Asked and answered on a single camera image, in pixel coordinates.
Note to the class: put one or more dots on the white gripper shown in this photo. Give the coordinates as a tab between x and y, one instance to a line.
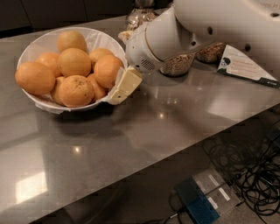
137	50

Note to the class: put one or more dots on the orange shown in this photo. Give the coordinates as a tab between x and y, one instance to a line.
74	61
71	39
106	69
98	53
50	60
35	78
76	91

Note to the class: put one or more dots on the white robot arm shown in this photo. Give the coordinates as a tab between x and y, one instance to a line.
190	25

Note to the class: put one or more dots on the white bowl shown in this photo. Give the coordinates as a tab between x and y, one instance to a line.
48	43

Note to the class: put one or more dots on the orange low front right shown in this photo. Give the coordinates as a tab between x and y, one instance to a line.
99	91

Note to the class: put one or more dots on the orange low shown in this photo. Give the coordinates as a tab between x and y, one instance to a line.
99	91
55	91

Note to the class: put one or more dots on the left glass cereal jar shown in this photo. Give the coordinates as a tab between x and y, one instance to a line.
142	12

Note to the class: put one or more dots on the glass cereal jar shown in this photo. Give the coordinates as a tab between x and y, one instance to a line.
211	54
178	65
142	12

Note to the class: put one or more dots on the front glass cereal jar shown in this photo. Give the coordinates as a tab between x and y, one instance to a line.
178	65

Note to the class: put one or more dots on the orange low front left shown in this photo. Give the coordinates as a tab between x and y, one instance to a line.
55	91

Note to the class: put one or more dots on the right glass cereal jar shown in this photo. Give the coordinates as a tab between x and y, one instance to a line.
211	54

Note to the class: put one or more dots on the allergens information sign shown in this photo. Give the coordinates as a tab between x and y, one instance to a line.
236	64

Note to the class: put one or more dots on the blue box on floor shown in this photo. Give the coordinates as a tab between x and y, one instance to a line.
196	202

